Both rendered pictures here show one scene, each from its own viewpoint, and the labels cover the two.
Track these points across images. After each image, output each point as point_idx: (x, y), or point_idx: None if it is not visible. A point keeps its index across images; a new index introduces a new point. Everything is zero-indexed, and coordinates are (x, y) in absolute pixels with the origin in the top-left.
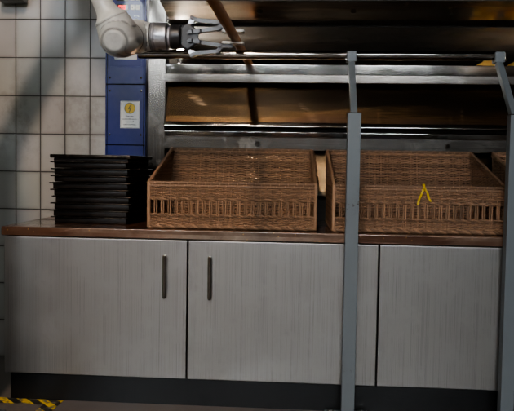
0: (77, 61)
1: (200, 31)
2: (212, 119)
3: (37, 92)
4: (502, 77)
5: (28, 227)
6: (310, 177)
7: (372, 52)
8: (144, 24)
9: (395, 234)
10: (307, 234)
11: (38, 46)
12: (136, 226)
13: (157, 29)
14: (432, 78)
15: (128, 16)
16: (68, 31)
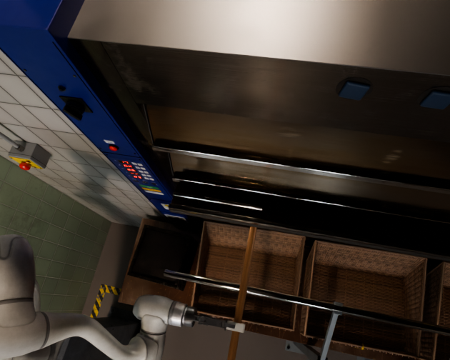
0: (117, 181)
1: (208, 325)
2: None
3: (96, 184)
4: None
5: (131, 304)
6: (300, 245)
7: (356, 316)
8: (163, 323)
9: (336, 348)
10: (284, 339)
11: (81, 171)
12: (189, 298)
13: (174, 325)
14: None
15: (150, 357)
16: (98, 170)
